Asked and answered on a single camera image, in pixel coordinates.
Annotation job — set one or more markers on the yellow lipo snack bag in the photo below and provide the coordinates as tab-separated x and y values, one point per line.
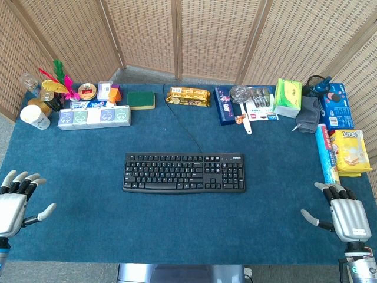
352	153

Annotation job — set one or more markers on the green tissue pack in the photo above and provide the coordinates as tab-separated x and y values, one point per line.
288	97

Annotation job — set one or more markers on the white paper cup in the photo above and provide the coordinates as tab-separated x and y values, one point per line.
33	117

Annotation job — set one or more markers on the blue table mat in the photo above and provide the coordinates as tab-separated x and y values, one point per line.
176	206

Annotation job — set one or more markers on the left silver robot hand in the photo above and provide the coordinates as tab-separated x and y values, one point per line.
11	210

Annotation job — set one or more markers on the blue oreo box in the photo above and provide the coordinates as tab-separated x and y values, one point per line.
337	107

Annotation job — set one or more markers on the feather shuttlecock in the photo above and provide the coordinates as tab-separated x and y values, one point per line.
63	82

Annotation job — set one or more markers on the grey folded cloth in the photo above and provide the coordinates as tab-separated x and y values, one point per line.
307	116

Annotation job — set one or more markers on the toothpaste box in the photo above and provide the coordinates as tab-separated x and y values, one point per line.
91	104

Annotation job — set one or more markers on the green yellow sponge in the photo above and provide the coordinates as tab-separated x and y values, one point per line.
141	99

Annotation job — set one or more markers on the dark blue long box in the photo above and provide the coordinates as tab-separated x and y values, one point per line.
224	106

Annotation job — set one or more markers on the blue wrap roll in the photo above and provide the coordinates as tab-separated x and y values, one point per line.
327	153

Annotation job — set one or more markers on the clear plastic card box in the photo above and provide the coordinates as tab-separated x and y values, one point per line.
104	90

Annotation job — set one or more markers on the round tin can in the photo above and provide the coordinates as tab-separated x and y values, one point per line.
87	90

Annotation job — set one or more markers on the tissue multipack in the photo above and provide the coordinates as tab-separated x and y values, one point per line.
94	118

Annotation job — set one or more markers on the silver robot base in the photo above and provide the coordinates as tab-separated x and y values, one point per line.
181	273

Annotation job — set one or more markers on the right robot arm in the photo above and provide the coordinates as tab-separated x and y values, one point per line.
360	261

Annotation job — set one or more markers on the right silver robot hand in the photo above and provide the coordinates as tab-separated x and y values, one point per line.
350	218

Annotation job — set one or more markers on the battery blister pack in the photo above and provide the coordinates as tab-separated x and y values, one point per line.
262	103

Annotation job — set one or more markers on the gold snack package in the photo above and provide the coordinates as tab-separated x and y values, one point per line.
188	96

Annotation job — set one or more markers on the gold lidded jar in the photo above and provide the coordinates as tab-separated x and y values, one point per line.
39	105

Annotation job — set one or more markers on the clear plastic bottle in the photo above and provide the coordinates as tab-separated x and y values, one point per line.
29	83

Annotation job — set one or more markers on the black computer keyboard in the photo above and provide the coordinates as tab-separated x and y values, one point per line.
184	173

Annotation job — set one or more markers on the steel wool scrubber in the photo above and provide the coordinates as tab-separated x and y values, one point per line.
240	93

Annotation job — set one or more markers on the orange purple block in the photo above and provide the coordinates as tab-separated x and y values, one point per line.
115	93

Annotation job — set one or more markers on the woven folding screen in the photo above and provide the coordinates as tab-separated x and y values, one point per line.
188	38

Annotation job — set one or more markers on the blue handheld fan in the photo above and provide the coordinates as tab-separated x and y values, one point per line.
319	85

